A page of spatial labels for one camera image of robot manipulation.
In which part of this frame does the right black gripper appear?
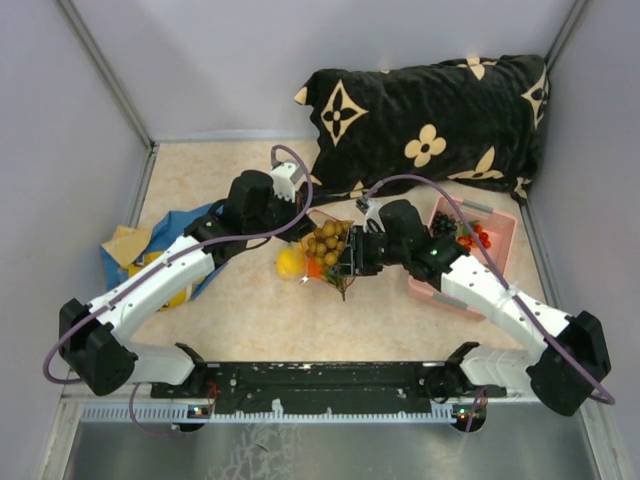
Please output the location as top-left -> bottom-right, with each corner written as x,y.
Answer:
329,225 -> 408,276

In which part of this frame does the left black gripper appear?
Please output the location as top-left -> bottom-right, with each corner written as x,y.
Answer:
246,188 -> 318,243

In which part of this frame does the yellow lemon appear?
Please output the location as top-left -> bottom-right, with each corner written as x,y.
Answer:
276,246 -> 306,280

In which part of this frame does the brown longan bunch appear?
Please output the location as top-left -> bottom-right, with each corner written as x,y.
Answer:
305,218 -> 351,301

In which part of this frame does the clear zip top bag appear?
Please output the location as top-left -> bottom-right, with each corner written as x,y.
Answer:
297,209 -> 359,294

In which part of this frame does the orange persimmon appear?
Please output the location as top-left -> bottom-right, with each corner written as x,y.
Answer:
306,257 -> 325,279

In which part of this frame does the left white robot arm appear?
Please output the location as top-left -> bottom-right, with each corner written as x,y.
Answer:
59,163 -> 310,397

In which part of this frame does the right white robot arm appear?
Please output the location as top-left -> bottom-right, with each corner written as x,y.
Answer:
348,199 -> 611,416

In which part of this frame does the yellow blue cartoon bag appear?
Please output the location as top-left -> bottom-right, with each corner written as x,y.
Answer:
100,224 -> 179,290

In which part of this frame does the black grape bunch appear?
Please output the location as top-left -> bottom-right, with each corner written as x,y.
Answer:
431,211 -> 458,237

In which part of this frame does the red cherry bunch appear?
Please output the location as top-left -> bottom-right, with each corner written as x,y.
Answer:
456,221 -> 492,252

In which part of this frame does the blue cloth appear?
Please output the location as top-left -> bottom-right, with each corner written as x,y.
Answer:
99,202 -> 229,301

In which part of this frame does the pink plastic basket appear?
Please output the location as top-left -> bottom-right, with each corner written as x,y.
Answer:
408,197 -> 517,321

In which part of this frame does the black floral pillow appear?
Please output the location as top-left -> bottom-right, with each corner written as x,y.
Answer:
294,54 -> 550,205

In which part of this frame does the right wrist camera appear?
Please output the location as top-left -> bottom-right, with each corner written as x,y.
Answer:
356,197 -> 384,233

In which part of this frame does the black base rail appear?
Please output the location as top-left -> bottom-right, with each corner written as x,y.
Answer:
151,361 -> 475,415

